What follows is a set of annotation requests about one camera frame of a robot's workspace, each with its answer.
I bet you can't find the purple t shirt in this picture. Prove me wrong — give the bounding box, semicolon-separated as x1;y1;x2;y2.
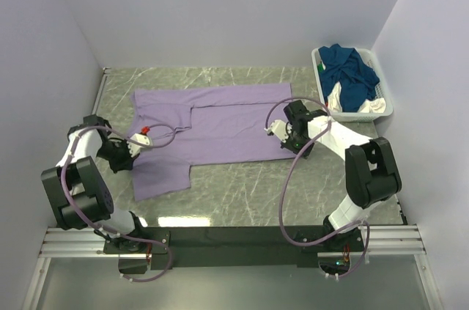
129;83;293;201

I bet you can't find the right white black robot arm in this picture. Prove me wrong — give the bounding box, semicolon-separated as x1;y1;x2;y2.
266;100;402;242

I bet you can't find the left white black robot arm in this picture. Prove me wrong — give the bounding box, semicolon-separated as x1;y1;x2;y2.
41;114;144;239

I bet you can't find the blue t shirt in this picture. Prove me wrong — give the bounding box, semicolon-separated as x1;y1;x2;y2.
318;44;380;112

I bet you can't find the white cloth in basket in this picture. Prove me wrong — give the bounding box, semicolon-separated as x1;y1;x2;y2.
325;82;386;114

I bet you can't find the white laundry basket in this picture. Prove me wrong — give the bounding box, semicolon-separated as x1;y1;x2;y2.
311;48;394;122

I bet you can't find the black base beam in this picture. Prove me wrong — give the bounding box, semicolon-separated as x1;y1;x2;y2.
103;225;366;274

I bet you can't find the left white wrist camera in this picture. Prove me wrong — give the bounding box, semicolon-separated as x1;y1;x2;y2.
128;126;153;156

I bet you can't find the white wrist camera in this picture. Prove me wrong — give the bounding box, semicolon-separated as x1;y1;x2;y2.
265;119;292;143
128;126;153;156

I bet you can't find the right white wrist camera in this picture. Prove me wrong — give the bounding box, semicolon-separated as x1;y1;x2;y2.
265;119;292;143

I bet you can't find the aluminium rail frame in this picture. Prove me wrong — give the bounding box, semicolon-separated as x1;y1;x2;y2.
20;67;444;310

